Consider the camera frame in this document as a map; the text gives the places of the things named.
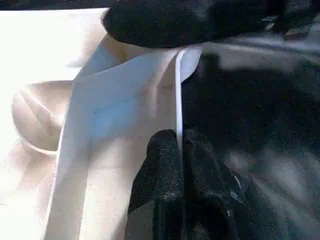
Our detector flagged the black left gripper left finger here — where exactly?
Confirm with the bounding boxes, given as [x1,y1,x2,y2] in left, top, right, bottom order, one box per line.
[127,128,187,240]

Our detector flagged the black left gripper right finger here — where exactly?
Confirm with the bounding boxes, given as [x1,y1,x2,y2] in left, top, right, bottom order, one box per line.
[182,128,254,240]

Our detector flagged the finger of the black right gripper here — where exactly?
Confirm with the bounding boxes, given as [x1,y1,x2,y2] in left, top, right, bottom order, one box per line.
[102,0,276,49]

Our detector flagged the white plastic table top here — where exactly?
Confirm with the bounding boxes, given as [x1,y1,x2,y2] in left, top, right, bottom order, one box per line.
[0,7,202,240]

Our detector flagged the black work mat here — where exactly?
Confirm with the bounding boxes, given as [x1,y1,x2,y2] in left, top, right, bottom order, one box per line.
[179,34,320,240]

